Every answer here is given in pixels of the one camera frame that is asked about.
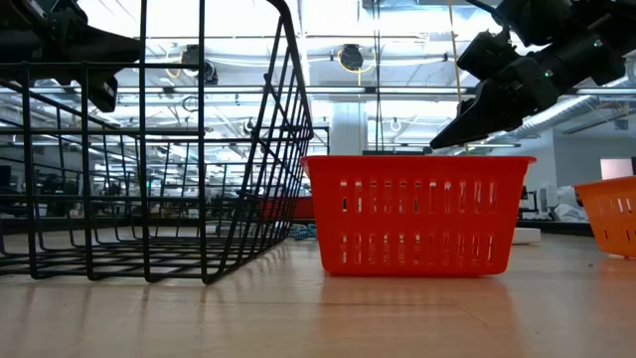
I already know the orange slotted plastic basket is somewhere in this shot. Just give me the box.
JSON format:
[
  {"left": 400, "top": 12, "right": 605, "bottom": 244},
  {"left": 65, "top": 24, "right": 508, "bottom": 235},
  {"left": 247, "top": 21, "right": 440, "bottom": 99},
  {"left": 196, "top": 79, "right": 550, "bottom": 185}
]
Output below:
[{"left": 574, "top": 175, "right": 636, "bottom": 259}]

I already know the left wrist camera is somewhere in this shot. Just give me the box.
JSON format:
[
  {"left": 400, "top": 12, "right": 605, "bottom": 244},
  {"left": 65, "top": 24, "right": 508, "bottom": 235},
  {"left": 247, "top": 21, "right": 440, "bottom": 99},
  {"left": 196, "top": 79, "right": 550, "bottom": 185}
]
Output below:
[{"left": 19, "top": 0, "right": 89, "bottom": 25}]

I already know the black wire basket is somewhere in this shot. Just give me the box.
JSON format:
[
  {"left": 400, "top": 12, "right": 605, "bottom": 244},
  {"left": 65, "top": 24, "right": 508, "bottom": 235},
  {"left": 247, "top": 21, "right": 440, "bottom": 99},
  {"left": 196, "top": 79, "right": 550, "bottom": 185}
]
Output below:
[{"left": 0, "top": 0, "right": 314, "bottom": 285}]

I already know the white board panel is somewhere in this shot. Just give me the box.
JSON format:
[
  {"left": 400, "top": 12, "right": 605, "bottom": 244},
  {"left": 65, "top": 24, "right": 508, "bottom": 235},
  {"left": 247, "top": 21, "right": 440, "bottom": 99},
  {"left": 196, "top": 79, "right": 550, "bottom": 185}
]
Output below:
[{"left": 599, "top": 157, "right": 635, "bottom": 181}]

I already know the black table frame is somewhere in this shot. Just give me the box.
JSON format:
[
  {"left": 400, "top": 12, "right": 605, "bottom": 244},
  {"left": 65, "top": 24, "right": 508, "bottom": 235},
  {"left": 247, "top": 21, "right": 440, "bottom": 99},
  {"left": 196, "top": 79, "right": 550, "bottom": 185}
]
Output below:
[{"left": 0, "top": 216, "right": 595, "bottom": 238}]

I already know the black ceiling cord reel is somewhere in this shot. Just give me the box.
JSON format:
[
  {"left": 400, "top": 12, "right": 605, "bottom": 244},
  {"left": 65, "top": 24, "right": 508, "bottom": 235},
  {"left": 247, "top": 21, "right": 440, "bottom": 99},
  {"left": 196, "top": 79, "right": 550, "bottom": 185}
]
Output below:
[
  {"left": 337, "top": 43, "right": 375, "bottom": 76},
  {"left": 166, "top": 43, "right": 220, "bottom": 86}
]

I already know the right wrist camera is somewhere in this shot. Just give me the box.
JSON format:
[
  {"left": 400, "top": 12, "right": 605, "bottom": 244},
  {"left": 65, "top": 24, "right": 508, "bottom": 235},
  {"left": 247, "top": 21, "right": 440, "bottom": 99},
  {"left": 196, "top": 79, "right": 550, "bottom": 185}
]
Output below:
[{"left": 456, "top": 29, "right": 511, "bottom": 81}]

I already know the red slotted plastic basket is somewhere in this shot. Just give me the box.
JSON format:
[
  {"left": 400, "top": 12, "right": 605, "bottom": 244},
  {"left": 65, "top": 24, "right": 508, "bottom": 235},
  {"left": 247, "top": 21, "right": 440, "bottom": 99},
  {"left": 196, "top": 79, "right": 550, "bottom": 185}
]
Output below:
[{"left": 301, "top": 154, "right": 537, "bottom": 277}]

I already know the person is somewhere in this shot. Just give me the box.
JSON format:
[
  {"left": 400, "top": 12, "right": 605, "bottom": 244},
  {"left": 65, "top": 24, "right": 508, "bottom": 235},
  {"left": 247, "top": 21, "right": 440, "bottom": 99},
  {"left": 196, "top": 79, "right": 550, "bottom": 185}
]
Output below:
[{"left": 553, "top": 185, "right": 590, "bottom": 223}]

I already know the silver ceiling duct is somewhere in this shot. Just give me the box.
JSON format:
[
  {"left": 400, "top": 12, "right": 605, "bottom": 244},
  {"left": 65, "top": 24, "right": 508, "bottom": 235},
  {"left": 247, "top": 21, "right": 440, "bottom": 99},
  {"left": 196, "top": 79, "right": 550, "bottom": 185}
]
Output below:
[{"left": 489, "top": 62, "right": 636, "bottom": 145}]

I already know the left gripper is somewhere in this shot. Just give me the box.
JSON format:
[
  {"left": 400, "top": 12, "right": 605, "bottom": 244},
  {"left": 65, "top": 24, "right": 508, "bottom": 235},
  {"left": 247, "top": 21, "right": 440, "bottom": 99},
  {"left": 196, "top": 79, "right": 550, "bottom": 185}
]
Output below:
[{"left": 0, "top": 19, "right": 143, "bottom": 113}]

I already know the teal braided cable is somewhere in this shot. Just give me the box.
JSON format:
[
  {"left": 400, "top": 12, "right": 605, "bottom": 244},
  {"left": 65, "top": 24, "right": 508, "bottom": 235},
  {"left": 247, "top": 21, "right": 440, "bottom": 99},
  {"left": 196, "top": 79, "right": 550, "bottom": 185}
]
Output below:
[{"left": 289, "top": 223, "right": 318, "bottom": 242}]

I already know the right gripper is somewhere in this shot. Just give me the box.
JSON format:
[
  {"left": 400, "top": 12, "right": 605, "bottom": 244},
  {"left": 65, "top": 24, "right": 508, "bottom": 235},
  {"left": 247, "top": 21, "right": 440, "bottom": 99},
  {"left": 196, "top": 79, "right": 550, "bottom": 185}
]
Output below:
[{"left": 429, "top": 55, "right": 562, "bottom": 150}]

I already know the red storage bin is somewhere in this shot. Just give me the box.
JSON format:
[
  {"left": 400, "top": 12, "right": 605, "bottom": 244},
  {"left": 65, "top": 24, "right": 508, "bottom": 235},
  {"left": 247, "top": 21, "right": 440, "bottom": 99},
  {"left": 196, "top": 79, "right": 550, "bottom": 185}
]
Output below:
[{"left": 257, "top": 195, "right": 316, "bottom": 221}]

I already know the thick yellow power cord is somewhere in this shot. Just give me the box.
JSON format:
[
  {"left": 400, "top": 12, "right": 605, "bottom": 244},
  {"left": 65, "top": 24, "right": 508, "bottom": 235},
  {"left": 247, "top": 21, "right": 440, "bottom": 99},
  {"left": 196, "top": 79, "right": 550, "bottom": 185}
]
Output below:
[{"left": 446, "top": 0, "right": 471, "bottom": 155}]

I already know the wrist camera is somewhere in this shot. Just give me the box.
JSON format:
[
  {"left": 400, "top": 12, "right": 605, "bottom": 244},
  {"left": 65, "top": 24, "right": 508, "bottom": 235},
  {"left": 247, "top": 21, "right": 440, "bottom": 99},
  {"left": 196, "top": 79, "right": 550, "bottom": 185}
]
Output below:
[
  {"left": 456, "top": 29, "right": 511, "bottom": 81},
  {"left": 19, "top": 0, "right": 89, "bottom": 25}
]

